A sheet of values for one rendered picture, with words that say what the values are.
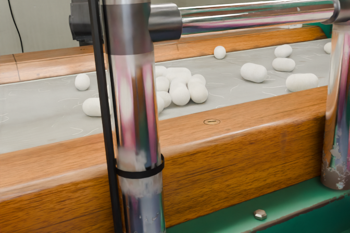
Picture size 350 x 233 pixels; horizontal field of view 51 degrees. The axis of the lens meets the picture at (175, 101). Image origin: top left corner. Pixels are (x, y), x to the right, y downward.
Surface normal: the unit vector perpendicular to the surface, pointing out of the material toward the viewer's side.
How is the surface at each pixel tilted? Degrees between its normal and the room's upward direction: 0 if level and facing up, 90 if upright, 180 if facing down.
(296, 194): 0
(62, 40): 90
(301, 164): 90
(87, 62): 45
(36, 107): 0
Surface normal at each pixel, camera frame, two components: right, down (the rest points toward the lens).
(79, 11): 0.05, -0.04
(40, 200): 0.44, 0.25
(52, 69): 0.28, -0.50
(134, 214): -0.32, 0.30
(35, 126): -0.05, -0.95
